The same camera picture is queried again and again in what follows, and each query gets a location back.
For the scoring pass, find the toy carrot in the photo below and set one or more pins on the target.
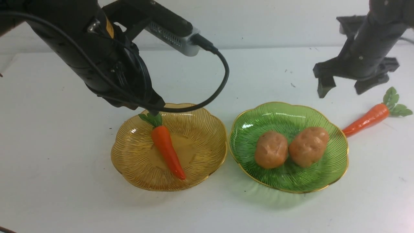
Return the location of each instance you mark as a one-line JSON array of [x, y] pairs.
[[161, 138], [389, 107]]

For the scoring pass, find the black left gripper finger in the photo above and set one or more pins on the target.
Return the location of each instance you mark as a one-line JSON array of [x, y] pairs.
[[154, 113]]

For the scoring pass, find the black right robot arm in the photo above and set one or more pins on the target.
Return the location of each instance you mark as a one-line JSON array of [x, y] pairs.
[[387, 11]]

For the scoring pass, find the toy potato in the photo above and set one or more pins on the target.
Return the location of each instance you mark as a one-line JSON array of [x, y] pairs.
[[308, 146], [271, 150]]

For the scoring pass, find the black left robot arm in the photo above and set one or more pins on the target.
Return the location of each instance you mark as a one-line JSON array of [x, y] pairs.
[[95, 42]]

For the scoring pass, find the amber ribbed plastic plate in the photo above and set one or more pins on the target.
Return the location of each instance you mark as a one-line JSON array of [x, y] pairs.
[[198, 137]]

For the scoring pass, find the green ribbed plastic plate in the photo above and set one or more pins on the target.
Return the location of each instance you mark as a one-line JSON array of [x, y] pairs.
[[288, 120]]

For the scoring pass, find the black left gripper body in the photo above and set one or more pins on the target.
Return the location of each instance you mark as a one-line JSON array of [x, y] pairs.
[[129, 70]]

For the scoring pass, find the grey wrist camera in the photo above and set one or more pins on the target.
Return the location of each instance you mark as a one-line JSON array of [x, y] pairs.
[[168, 27]]

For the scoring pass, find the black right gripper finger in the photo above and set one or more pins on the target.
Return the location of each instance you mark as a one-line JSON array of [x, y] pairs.
[[325, 84], [363, 86]]

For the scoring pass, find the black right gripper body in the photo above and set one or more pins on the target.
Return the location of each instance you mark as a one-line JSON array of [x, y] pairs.
[[365, 52]]

